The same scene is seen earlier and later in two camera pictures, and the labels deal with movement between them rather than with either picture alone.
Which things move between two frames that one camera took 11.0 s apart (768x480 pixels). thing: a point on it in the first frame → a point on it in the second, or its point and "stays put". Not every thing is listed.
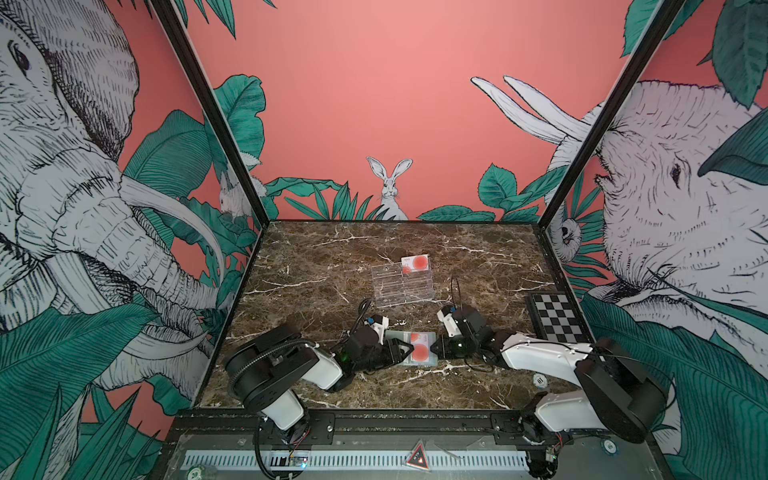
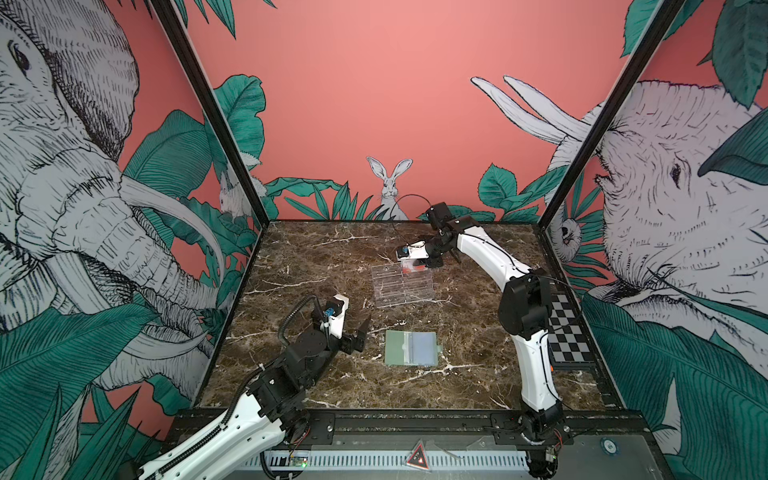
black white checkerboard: (555, 317) stays put
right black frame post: (642, 51) stays put
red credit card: (420, 343) → (416, 268)
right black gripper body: (459, 347) → (436, 249)
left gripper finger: (396, 342) → (360, 339)
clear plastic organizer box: (403, 282) stays put
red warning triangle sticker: (418, 457) stays put
